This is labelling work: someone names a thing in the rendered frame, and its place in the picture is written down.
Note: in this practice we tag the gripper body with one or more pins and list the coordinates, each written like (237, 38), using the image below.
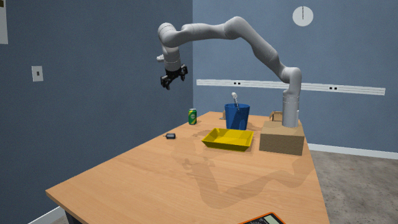
(169, 73)

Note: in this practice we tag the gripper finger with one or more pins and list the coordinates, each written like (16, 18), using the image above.
(185, 71)
(164, 81)

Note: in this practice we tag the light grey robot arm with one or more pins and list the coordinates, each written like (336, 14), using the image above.
(234, 28)

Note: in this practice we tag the green and yellow drink can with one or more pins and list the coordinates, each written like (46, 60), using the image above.
(192, 116)

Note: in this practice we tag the orange digital multimeter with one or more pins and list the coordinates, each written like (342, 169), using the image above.
(269, 218)

